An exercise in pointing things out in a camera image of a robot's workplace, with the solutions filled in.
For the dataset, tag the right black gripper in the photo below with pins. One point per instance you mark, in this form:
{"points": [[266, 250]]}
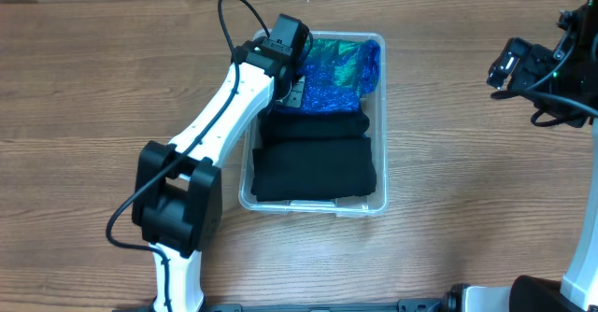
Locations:
{"points": [[528, 64]]}

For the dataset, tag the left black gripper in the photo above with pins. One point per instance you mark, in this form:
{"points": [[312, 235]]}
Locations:
{"points": [[284, 90]]}

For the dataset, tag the small black cloth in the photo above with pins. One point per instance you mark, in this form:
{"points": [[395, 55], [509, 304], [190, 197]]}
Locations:
{"points": [[282, 127]]}

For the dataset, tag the shiny blue sequin cloth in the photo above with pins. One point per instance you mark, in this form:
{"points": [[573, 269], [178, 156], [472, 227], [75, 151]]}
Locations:
{"points": [[337, 73]]}

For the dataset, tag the long black cloth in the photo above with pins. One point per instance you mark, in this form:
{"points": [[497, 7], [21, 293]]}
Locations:
{"points": [[314, 170]]}

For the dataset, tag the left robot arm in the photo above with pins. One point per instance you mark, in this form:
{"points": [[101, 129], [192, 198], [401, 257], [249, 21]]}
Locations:
{"points": [[178, 194]]}

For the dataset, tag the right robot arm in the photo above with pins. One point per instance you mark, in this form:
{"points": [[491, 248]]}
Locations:
{"points": [[477, 193]]}

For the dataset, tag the clear plastic storage bin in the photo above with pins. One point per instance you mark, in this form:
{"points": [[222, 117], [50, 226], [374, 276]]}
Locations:
{"points": [[374, 105]]}

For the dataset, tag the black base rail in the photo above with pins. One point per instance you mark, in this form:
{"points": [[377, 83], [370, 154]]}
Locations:
{"points": [[445, 304]]}

